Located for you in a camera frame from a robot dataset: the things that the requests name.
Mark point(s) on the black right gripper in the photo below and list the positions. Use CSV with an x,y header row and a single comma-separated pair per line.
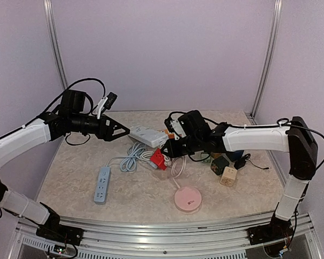
x,y
172,152

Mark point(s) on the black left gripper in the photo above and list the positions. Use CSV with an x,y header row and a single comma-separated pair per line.
x,y
102,130

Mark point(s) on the red cube socket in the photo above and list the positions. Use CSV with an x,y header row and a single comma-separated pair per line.
x,y
159,159

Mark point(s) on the long white power strip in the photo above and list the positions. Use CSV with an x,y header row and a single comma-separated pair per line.
x,y
148,136

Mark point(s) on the light green plug adapter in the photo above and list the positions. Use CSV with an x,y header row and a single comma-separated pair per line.
x,y
205,158

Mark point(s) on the dark green cube adapter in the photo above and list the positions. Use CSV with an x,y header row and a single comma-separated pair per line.
x,y
218,165

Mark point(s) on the beige cube adapter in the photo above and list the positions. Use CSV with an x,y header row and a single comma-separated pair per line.
x,y
228,177

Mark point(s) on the black charger plug with cable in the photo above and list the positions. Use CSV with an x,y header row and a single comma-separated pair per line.
x,y
240,163

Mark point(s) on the yellow cube adapter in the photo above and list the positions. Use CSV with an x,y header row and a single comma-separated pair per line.
x,y
215,155

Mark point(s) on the blue cube adapter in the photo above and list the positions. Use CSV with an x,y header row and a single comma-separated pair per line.
x,y
235,156

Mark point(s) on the light blue power strip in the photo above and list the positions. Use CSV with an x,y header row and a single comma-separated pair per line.
x,y
102,186

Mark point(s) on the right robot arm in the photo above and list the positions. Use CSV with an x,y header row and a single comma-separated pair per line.
x,y
289,136

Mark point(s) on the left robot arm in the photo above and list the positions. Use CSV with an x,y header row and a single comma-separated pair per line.
x,y
16,143

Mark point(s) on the pink round socket hub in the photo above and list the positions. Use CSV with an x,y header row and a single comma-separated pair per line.
x,y
187,199

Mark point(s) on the orange power strip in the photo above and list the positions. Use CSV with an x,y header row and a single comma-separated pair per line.
x,y
171,135

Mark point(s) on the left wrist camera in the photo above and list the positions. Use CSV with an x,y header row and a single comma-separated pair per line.
x,y
105,104

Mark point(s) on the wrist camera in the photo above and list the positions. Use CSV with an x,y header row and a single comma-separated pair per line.
x,y
105,104
174,126

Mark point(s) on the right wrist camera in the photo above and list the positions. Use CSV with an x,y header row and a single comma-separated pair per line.
x,y
174,126

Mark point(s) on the aluminium front rail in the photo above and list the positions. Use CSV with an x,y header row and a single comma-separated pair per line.
x,y
201,239

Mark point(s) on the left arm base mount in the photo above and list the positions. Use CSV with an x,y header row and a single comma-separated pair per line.
x,y
60,233

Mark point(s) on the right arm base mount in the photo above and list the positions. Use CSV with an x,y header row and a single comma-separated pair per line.
x,y
276,229

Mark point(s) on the left aluminium frame post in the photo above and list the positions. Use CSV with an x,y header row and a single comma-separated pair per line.
x,y
52,30

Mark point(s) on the aluminium frame post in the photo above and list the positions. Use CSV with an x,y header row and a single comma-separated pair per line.
x,y
52,30
273,35

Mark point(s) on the right aluminium frame post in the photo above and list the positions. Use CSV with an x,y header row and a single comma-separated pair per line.
x,y
273,35

